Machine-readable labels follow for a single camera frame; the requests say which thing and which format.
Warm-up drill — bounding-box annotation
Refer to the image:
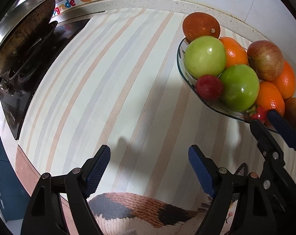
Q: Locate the glass floral fruit plate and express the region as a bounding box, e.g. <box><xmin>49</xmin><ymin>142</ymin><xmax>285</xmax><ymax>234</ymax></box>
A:
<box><xmin>176</xmin><ymin>37</ymin><xmax>285</xmax><ymax>135</ymax></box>

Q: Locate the black gas stove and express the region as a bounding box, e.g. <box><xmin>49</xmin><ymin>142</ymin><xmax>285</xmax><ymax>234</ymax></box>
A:
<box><xmin>0</xmin><ymin>19</ymin><xmax>89</xmax><ymax>140</ymax></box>

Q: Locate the striped cat tablecloth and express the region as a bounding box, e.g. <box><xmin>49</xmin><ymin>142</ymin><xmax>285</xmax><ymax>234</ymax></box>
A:
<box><xmin>15</xmin><ymin>9</ymin><xmax>264</xmax><ymax>234</ymax></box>

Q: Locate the green tomato right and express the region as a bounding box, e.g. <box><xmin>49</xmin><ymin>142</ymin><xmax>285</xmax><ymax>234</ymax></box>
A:
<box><xmin>220</xmin><ymin>64</ymin><xmax>259</xmax><ymax>112</ymax></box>

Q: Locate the bright orange mandarin front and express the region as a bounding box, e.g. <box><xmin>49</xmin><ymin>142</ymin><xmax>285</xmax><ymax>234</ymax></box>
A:
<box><xmin>255</xmin><ymin>81</ymin><xmax>285</xmax><ymax>116</ymax></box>

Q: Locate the green tomato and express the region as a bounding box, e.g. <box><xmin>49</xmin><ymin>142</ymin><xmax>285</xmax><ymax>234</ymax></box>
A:
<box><xmin>220</xmin><ymin>64</ymin><xmax>259</xmax><ymax>112</ymax></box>
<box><xmin>184</xmin><ymin>36</ymin><xmax>226</xmax><ymax>79</ymax></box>

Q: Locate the red cherry tomato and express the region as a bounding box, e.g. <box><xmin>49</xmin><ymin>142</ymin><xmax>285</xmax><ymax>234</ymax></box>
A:
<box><xmin>196</xmin><ymin>75</ymin><xmax>224</xmax><ymax>101</ymax></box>
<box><xmin>246</xmin><ymin>105</ymin><xmax>269</xmax><ymax>125</ymax></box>

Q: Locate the steel wok pan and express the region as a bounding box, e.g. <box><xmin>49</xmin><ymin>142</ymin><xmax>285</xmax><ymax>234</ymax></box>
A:
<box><xmin>0</xmin><ymin>0</ymin><xmax>56</xmax><ymax>74</ymax></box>

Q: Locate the dark brown-orange round orange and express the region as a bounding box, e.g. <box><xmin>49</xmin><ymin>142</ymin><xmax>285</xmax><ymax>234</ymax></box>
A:
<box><xmin>182</xmin><ymin>12</ymin><xmax>221</xmax><ymax>42</ymax></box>

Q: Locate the bright orange mandarin back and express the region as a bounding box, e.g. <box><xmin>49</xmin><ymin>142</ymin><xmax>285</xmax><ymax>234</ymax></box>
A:
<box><xmin>273</xmin><ymin>61</ymin><xmax>296</xmax><ymax>100</ymax></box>

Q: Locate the green tomato left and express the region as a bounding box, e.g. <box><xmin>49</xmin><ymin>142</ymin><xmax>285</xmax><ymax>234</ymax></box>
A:
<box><xmin>184</xmin><ymin>36</ymin><xmax>226</xmax><ymax>79</ymax></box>

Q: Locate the bright orange mandarin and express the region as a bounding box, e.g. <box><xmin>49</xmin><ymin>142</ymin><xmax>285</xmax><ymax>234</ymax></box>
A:
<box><xmin>273</xmin><ymin>61</ymin><xmax>296</xmax><ymax>100</ymax></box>
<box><xmin>255</xmin><ymin>81</ymin><xmax>285</xmax><ymax>116</ymax></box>

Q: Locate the large dark red apple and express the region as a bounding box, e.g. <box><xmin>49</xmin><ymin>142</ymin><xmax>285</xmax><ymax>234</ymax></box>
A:
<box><xmin>247</xmin><ymin>40</ymin><xmax>284</xmax><ymax>82</ymax></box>

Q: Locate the small orange mandarin middle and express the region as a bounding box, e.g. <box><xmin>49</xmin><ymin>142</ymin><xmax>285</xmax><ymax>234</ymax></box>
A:
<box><xmin>219</xmin><ymin>37</ymin><xmax>248</xmax><ymax>69</ymax></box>

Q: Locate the small red-yellow apple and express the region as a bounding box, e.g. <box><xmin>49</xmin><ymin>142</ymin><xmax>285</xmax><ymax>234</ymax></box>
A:
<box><xmin>284</xmin><ymin>98</ymin><xmax>296</xmax><ymax>129</ymax></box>

